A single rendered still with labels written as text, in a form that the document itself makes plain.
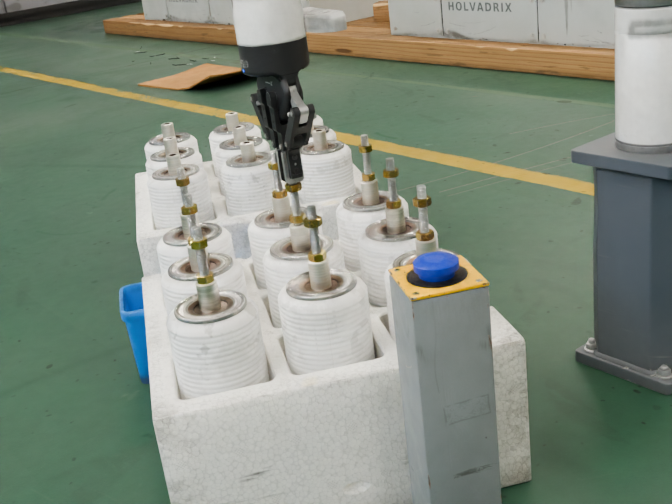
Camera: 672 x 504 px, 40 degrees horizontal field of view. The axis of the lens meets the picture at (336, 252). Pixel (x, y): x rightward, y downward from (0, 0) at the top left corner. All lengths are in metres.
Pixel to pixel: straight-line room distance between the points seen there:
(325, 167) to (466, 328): 0.71
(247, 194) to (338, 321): 0.55
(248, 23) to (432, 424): 0.45
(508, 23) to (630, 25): 2.16
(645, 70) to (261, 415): 0.59
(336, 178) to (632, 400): 0.57
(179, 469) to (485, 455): 0.31
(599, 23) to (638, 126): 1.90
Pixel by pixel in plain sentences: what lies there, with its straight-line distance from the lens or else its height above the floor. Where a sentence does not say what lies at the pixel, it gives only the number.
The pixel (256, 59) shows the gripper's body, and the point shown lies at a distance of 0.99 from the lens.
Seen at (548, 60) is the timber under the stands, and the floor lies 0.05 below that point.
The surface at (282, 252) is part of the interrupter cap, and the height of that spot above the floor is 0.25.
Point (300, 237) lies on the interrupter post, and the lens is 1.06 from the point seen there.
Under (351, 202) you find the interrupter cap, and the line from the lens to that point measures 1.20.
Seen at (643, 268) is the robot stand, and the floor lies 0.16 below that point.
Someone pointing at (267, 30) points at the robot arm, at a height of 0.51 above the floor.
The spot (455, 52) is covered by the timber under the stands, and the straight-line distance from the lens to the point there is 3.38.
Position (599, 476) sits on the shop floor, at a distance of 1.09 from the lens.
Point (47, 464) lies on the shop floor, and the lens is 1.26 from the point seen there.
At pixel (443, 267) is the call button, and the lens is 0.78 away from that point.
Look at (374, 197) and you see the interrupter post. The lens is 1.19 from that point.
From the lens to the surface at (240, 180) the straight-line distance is 1.44.
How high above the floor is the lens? 0.63
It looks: 21 degrees down
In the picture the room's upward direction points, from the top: 7 degrees counter-clockwise
